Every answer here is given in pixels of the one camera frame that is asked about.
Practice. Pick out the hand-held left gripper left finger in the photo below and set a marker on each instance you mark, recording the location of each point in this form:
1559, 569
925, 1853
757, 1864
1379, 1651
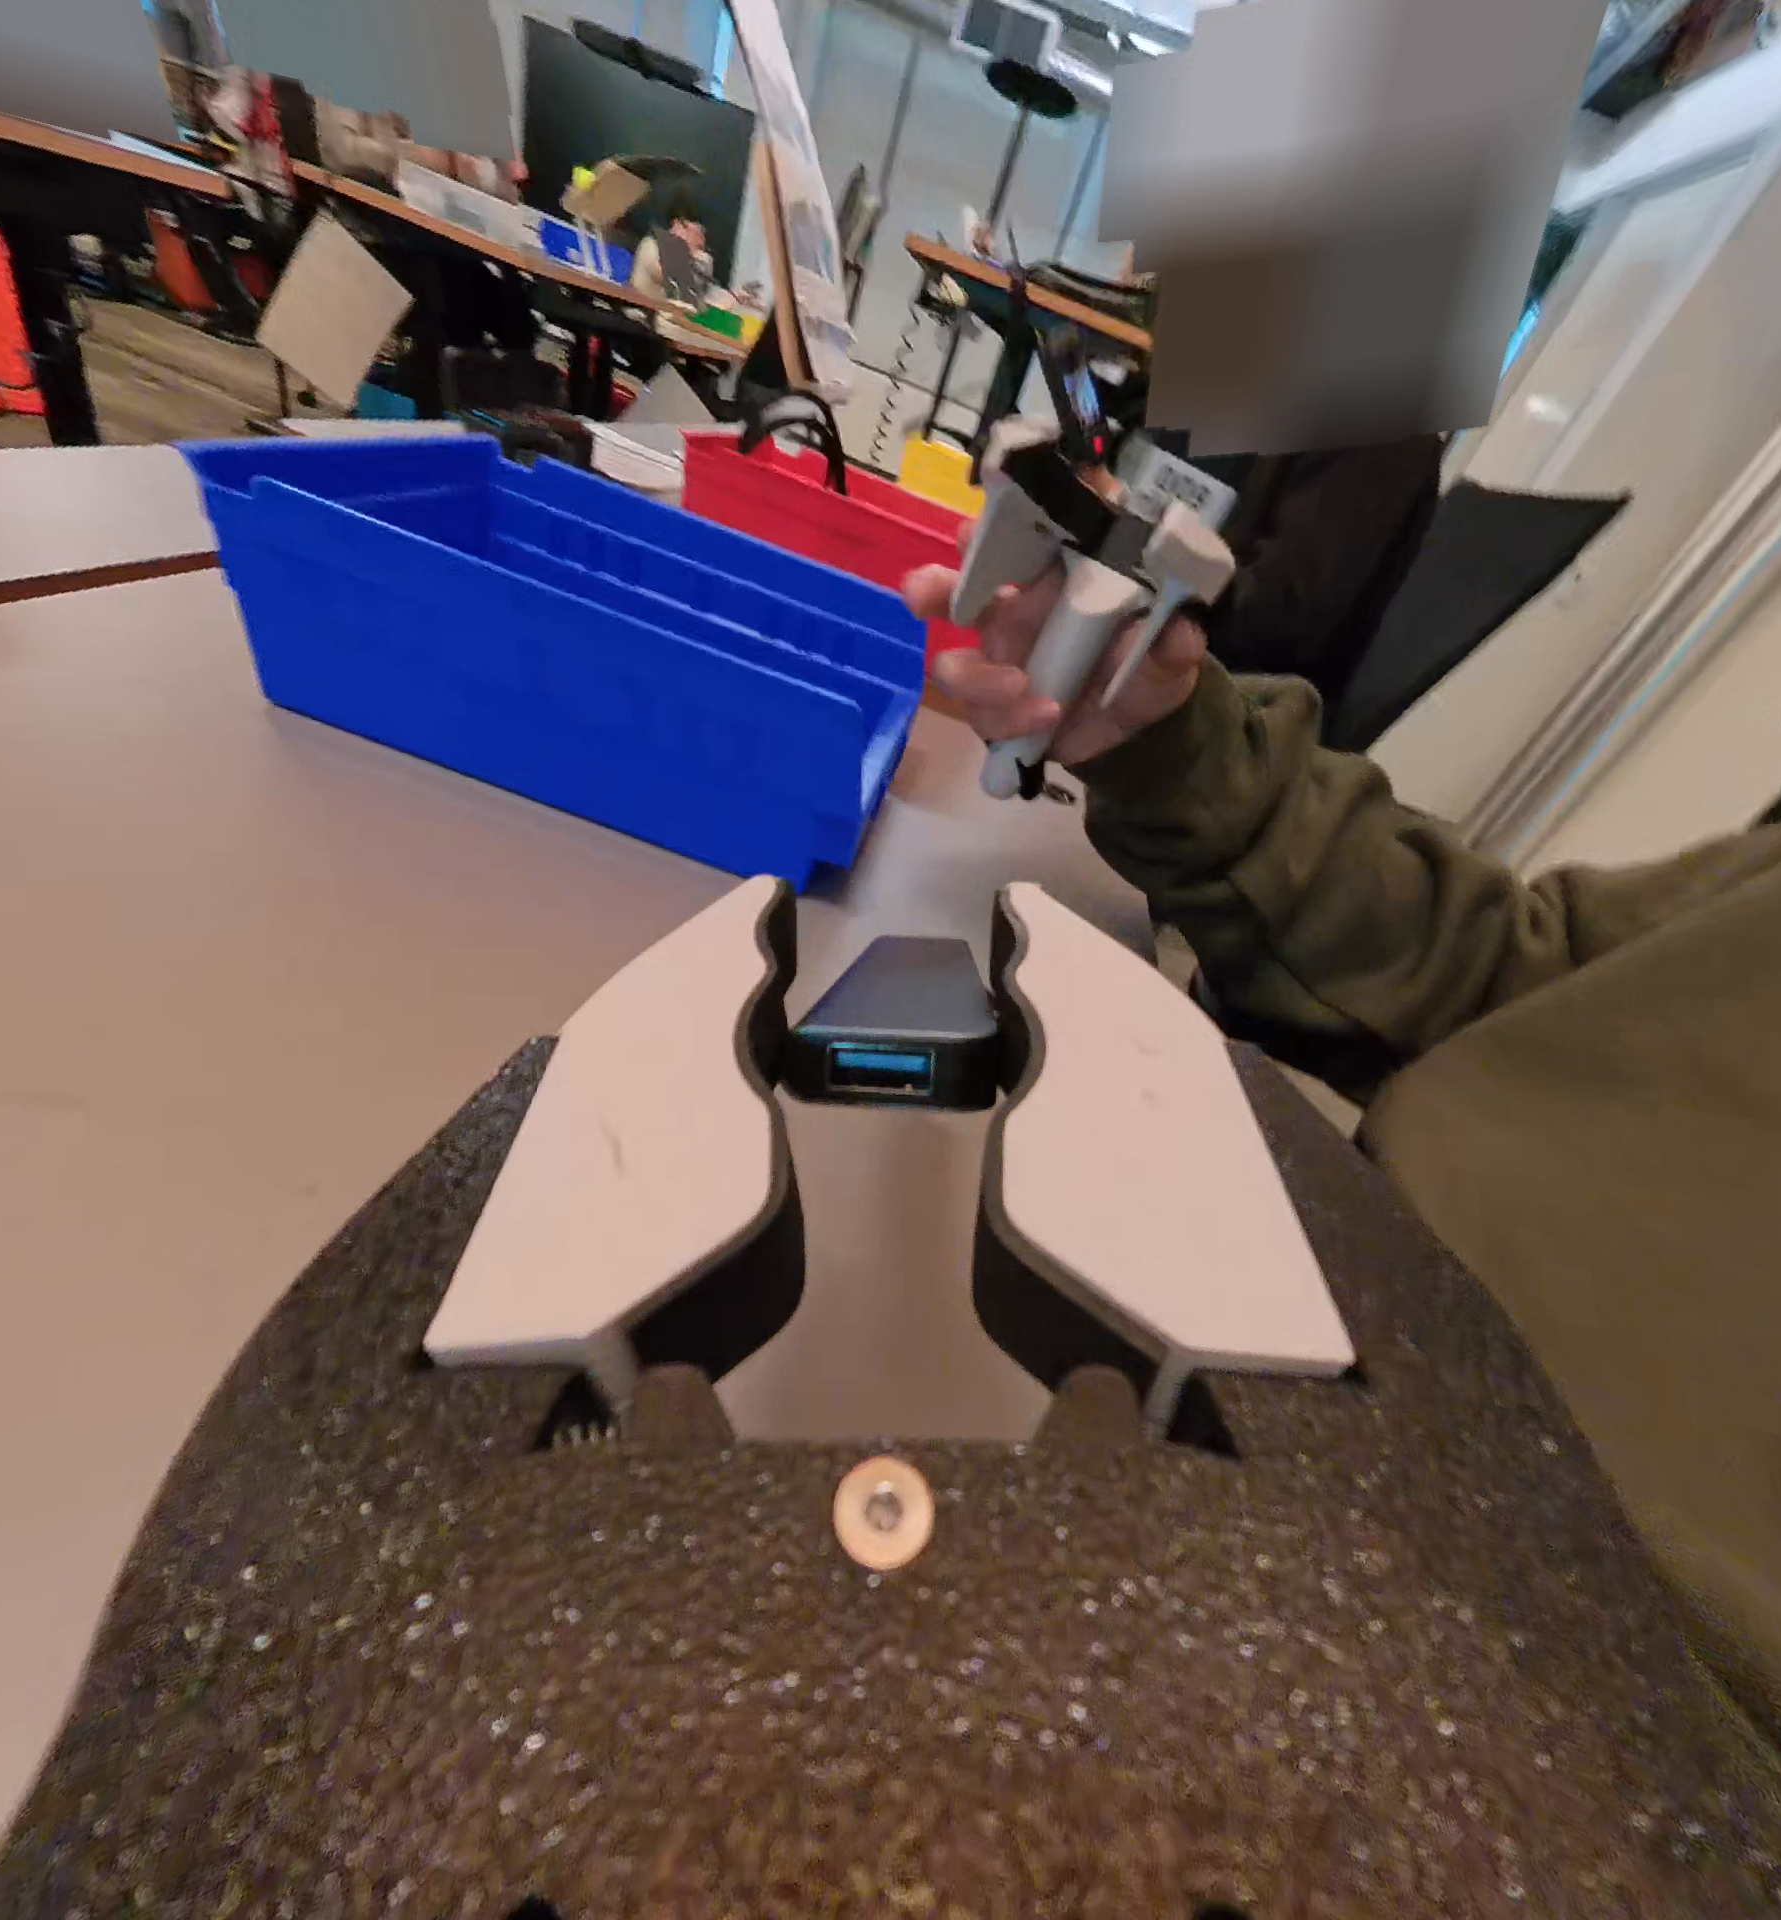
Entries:
635, 1141

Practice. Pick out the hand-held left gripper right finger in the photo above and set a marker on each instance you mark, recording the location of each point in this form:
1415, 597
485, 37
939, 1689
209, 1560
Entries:
1146, 1170

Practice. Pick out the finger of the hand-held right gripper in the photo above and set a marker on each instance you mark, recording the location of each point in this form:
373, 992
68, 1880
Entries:
998, 540
1192, 554

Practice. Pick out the dark grey USB hub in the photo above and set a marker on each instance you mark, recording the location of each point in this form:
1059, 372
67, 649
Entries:
891, 990

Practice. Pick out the person's right forearm olive sleeve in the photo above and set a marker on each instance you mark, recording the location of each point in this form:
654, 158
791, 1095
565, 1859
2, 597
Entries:
1310, 885

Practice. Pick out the person's right hand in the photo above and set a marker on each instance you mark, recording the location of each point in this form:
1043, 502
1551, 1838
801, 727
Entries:
979, 694

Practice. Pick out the yellow plastic bin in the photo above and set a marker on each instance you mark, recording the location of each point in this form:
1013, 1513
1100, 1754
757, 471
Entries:
939, 468

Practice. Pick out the red plastic bin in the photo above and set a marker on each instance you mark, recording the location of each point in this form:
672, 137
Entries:
801, 510

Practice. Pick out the wooden side table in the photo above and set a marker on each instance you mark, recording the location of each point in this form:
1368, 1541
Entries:
1042, 292

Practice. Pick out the black fabric sheet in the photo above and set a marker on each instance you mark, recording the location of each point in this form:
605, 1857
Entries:
1476, 599

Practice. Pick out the leaning white poster board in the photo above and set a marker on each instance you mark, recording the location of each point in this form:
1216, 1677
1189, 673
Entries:
801, 196

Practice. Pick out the blue plastic bin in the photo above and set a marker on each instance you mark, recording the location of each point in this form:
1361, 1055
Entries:
530, 660

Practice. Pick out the small blue storage bin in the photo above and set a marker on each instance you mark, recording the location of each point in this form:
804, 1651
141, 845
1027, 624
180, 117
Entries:
584, 249

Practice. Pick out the person's olive clothed torso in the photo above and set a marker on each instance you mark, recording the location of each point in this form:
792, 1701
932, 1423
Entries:
1654, 1200

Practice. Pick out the black monitor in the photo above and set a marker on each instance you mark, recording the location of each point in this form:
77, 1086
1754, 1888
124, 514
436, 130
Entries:
635, 104

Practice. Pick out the long wooden workbench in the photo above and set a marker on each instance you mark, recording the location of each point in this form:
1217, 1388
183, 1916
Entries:
426, 217

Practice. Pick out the grey cardboard panel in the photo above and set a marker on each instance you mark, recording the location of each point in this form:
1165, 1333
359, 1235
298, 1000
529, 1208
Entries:
333, 308

